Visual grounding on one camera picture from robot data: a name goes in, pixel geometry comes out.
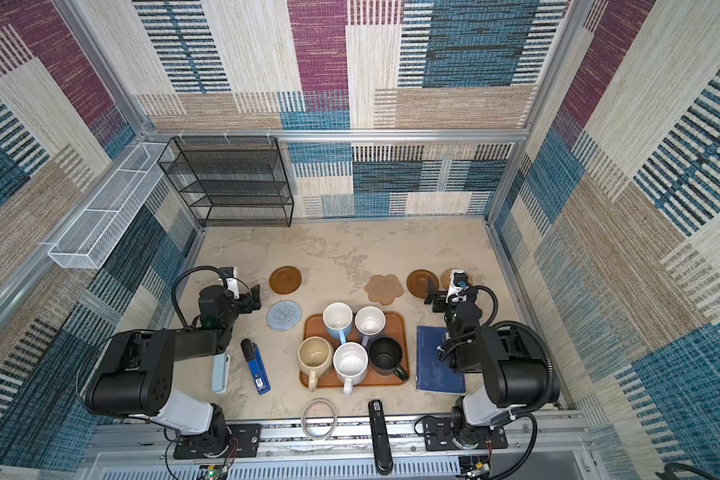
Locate blue woven round coaster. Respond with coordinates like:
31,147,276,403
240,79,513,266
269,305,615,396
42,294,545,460
266,300,302,332

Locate brown round wooden coaster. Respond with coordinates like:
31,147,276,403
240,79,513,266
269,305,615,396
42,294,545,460
269,266,302,295
406,269,439,299

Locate cork flower shaped coaster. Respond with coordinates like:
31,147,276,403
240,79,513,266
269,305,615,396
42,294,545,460
364,274,404,305

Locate purple mug white inside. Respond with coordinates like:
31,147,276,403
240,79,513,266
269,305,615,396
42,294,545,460
354,306,386,348

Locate light blue mug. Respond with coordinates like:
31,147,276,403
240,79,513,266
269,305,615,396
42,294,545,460
322,302,354,344

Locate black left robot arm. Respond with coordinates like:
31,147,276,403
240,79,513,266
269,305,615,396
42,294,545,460
80,265,261,459

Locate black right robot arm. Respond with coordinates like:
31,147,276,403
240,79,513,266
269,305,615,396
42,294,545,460
425,282,559,449

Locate blue black utility knife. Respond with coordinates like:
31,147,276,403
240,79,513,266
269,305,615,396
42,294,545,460
240,338,271,395

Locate light blue glasses case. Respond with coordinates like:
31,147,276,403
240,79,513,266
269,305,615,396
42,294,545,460
211,353,230,395

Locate black mug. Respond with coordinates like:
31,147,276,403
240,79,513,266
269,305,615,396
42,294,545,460
369,337,409,382

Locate dark blue book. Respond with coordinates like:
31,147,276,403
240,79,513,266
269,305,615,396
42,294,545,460
416,326,466,395

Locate beige mug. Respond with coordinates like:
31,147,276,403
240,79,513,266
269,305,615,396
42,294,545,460
298,336,334,392

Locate orange brown serving tray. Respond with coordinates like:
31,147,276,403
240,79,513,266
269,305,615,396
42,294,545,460
299,310,411,389

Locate black handheld device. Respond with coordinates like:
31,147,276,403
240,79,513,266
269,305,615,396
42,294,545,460
368,399,394,476

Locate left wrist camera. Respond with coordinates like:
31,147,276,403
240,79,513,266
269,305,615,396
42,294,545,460
221,267,240,299

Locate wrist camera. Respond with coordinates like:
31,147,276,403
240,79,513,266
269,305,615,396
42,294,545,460
446,269,471,303
221,267,240,299

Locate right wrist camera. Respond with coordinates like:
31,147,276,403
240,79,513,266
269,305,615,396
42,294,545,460
446,269,471,303

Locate black wire shelf rack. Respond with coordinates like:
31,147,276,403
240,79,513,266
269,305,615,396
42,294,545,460
158,136,294,228

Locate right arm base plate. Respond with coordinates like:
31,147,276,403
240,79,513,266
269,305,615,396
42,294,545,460
414,415,509,452

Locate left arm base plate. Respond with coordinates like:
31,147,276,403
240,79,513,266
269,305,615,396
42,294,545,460
172,423,262,460

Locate white cable ring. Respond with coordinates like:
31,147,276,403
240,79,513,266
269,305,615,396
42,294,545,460
300,397,339,442

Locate white mesh wall basket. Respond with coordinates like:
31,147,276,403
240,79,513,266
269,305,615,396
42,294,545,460
48,142,165,270

